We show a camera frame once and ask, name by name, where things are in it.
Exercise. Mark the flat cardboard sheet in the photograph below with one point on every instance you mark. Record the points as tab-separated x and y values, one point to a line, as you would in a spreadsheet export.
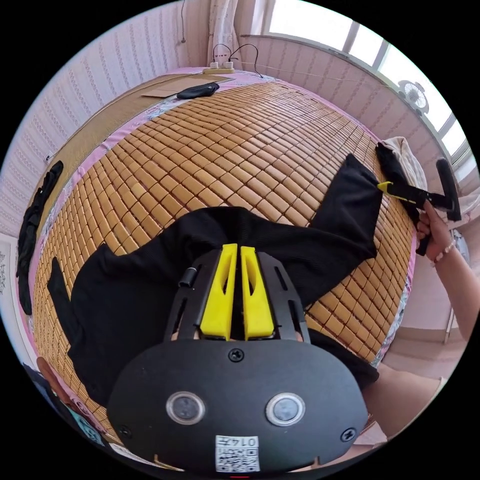
165	88

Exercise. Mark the black garment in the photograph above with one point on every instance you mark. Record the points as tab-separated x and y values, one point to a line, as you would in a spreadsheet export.
35	232

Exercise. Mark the white fan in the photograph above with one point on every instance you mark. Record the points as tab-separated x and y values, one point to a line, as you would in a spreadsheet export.
412	96

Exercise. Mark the person's right forearm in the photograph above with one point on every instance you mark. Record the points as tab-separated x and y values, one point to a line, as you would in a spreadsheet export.
461	288

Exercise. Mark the pile of clothes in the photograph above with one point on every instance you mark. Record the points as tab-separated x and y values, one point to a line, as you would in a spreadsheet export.
405	161

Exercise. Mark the power strip with plugs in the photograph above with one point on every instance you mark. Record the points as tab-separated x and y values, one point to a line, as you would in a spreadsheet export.
218	67

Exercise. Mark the pale curtain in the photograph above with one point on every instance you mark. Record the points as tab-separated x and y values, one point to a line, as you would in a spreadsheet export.
223	30

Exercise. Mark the person's body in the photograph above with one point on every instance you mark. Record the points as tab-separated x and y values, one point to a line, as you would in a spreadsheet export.
401	405

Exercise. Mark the black pouch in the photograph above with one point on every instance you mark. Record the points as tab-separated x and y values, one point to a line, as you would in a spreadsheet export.
197	91

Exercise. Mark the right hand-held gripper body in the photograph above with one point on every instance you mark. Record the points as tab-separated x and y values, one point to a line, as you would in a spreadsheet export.
410	195

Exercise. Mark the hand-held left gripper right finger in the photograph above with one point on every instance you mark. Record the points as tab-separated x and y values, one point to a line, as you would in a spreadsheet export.
258	303

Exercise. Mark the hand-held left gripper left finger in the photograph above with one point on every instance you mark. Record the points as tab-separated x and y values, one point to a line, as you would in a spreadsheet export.
215	300

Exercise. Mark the bed with bamboo mat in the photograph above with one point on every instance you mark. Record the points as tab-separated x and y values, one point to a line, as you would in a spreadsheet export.
225	150

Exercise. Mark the window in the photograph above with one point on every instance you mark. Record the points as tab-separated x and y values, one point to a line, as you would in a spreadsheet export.
337	26

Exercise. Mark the person's right hand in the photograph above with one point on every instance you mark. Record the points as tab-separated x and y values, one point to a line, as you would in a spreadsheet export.
437	232

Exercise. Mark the black long sleeve shirt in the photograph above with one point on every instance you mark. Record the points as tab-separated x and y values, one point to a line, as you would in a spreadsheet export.
150	285

